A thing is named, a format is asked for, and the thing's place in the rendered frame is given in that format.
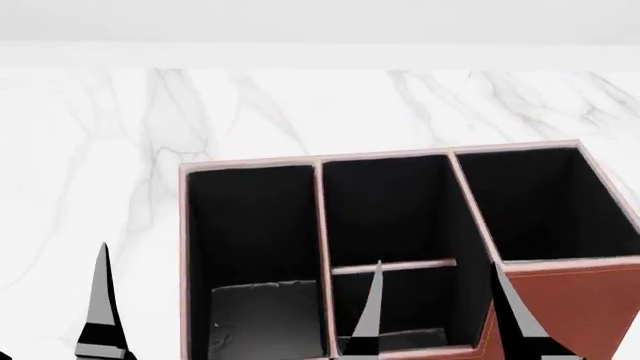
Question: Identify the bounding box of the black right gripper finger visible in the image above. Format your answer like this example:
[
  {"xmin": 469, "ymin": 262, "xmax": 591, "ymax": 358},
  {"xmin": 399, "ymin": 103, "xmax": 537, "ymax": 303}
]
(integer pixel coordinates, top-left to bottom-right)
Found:
[
  {"xmin": 491, "ymin": 261, "xmax": 577, "ymax": 360},
  {"xmin": 338, "ymin": 259, "xmax": 383, "ymax": 360}
]

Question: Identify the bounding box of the brown leather compartment caddy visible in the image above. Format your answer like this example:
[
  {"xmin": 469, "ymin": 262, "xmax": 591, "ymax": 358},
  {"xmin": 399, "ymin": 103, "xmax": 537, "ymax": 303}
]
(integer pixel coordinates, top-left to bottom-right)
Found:
[{"xmin": 178, "ymin": 138, "xmax": 640, "ymax": 360}]

